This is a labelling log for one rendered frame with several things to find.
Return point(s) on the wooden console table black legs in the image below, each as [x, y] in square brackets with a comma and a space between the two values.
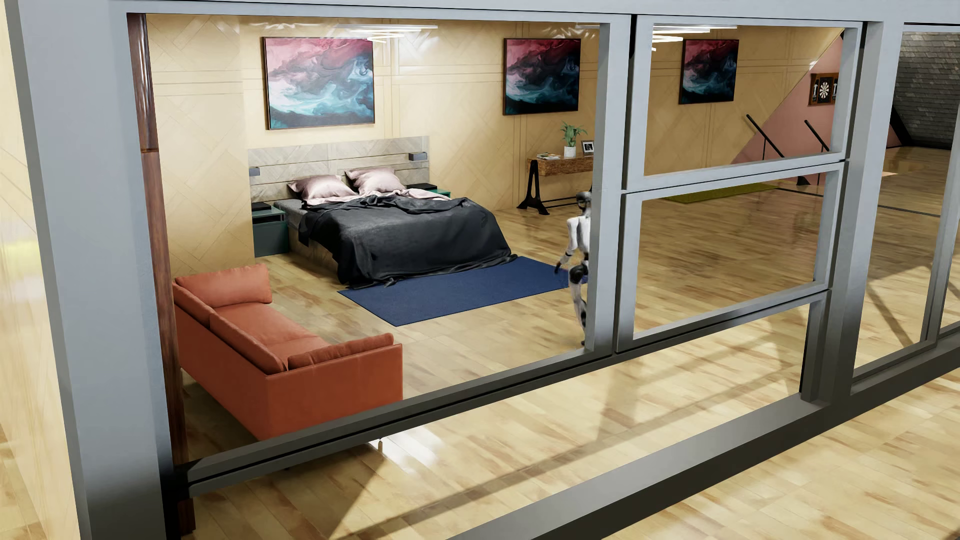
[559, 166]

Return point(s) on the black stair handrail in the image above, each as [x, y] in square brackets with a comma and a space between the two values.
[817, 136]
[772, 146]

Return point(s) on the green rug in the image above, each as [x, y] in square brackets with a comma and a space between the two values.
[712, 193]

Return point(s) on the potted green plant white pot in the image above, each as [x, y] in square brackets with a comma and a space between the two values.
[571, 139]

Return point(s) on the dartboard in wooden cabinet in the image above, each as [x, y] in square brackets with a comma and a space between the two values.
[823, 88]

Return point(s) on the white humanoid robot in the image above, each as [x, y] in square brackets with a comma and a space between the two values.
[576, 236]

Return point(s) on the large pink teal abstract painting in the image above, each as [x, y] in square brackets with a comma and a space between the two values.
[319, 82]

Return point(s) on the bed with dark grey duvet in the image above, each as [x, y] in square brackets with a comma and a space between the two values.
[405, 232]

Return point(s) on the grey metal window frame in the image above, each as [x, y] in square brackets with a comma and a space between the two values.
[607, 187]

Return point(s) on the medium pink teal abstract painting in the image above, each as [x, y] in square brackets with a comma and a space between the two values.
[541, 76]

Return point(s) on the navy blue rug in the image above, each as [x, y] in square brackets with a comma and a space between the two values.
[457, 289]

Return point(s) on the small pink teal abstract painting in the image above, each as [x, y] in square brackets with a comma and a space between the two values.
[709, 70]

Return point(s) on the terracotta orange sofa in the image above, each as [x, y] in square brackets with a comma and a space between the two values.
[277, 352]

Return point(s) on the pink satin pillow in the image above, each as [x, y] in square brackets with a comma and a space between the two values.
[322, 187]
[375, 181]

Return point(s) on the grey panelled headboard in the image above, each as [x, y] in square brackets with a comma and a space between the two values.
[330, 160]

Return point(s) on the dark teal nightstand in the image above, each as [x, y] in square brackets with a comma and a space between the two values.
[269, 229]
[427, 187]

